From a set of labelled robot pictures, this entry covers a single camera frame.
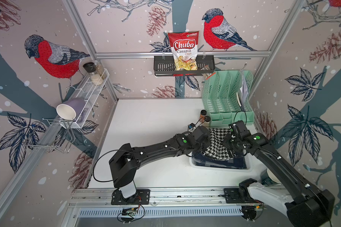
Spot navy plaid scarf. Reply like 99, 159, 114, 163
191, 153, 248, 169

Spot houndstooth scarf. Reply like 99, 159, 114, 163
202, 128, 233, 161

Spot white plastic basket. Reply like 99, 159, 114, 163
189, 152, 253, 172

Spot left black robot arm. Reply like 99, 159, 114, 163
109, 126, 211, 202

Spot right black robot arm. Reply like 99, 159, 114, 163
223, 121, 335, 227

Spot tan spice bottle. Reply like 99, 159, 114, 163
203, 116, 211, 127

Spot brown spice bottle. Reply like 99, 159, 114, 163
199, 110, 207, 123

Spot dark green mug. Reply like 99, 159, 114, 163
260, 169, 281, 186

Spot mint green file organizer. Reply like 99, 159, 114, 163
202, 70, 255, 128

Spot papers in organizer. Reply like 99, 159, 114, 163
236, 76, 249, 111

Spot red Chuba chips bag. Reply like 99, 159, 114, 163
168, 31, 199, 71

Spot glass spice jar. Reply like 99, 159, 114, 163
94, 60, 107, 79

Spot black lid spice jar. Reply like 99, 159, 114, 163
83, 62, 103, 86

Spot lavender cup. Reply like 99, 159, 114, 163
56, 98, 86, 123

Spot black wall-mounted basket shelf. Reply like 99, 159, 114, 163
153, 55, 216, 77

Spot small circuit board with wires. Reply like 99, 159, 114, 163
117, 195, 149, 224

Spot white wire wall shelf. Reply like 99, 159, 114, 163
68, 69, 109, 129

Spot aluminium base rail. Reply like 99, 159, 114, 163
68, 185, 310, 219

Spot wire cup holder rack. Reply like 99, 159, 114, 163
21, 118, 76, 154

